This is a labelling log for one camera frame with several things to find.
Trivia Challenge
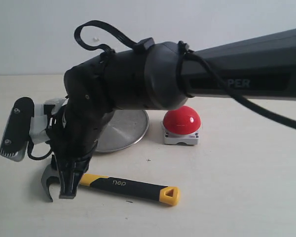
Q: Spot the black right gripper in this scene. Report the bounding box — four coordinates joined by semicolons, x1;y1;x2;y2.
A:
47;98;113;199

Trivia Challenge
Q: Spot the yellow black claw hammer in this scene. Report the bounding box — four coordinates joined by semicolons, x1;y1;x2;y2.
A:
41;155;180;206

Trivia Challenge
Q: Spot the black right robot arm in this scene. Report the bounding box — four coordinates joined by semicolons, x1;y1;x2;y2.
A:
47;29;296;199

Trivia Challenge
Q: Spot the red dome push button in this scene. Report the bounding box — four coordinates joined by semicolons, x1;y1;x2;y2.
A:
162;106;202;146

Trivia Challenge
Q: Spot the round stainless steel plate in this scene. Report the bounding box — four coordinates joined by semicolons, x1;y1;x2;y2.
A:
95;110;149;153

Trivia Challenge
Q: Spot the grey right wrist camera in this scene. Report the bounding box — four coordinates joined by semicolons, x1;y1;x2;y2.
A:
0;97;35;162

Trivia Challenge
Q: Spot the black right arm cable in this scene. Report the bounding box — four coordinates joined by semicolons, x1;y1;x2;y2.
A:
74;21;296;134

